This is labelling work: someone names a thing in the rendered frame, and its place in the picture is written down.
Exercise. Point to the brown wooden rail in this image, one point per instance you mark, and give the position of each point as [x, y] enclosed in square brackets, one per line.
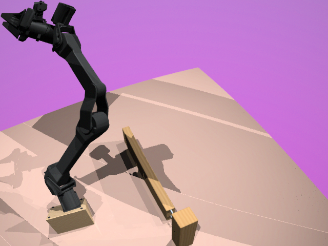
[148, 174]

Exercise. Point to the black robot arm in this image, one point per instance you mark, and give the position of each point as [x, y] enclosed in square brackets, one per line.
[91, 125]

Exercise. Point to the brown wooden post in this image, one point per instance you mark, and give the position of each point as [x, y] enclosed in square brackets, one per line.
[184, 225]

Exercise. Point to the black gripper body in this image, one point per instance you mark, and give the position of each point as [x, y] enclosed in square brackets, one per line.
[31, 28]

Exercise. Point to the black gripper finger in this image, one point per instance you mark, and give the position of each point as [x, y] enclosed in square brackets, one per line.
[13, 19]
[10, 28]

